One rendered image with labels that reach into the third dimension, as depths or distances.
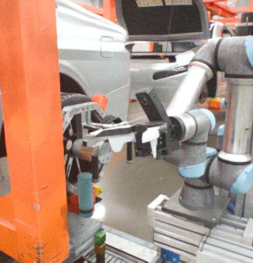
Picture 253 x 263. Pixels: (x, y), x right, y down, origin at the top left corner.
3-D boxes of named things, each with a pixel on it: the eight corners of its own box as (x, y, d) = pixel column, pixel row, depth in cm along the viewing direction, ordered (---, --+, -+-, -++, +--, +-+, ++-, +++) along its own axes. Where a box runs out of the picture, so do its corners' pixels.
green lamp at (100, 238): (99, 237, 127) (98, 229, 126) (106, 240, 125) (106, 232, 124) (93, 242, 124) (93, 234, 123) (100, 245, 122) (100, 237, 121)
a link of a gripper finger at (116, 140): (97, 156, 67) (136, 151, 68) (94, 131, 66) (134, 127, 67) (97, 153, 70) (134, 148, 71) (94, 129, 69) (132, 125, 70)
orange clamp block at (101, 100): (95, 110, 191) (100, 98, 193) (104, 111, 186) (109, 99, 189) (89, 105, 185) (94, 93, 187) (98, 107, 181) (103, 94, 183)
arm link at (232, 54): (219, 179, 115) (232, 37, 101) (256, 191, 105) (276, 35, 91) (203, 188, 107) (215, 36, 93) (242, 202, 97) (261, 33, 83)
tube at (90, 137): (84, 128, 173) (83, 111, 170) (110, 133, 163) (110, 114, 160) (63, 135, 159) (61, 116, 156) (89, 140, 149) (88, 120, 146)
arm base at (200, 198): (220, 199, 120) (222, 177, 118) (209, 215, 108) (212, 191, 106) (186, 191, 128) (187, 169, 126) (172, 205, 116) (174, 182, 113)
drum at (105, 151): (86, 154, 188) (85, 133, 184) (112, 161, 177) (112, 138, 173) (71, 160, 177) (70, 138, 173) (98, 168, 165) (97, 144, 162)
